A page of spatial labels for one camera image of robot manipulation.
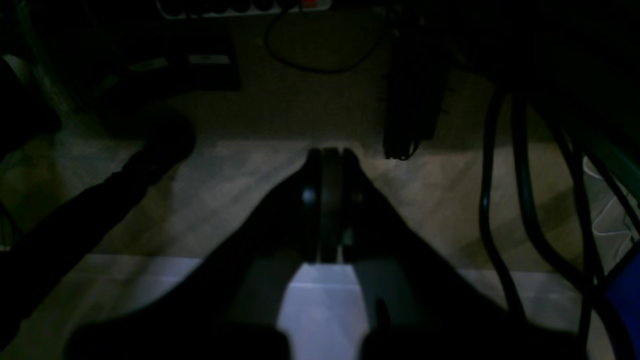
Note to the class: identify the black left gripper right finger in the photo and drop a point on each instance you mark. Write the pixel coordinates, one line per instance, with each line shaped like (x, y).
(449, 319)

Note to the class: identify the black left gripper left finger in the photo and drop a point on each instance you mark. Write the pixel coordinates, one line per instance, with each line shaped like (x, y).
(186, 323)

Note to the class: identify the blue plastic bin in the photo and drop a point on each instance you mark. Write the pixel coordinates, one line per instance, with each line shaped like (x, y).
(623, 291)

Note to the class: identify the white power strip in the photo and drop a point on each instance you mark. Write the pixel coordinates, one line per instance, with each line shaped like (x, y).
(204, 9)

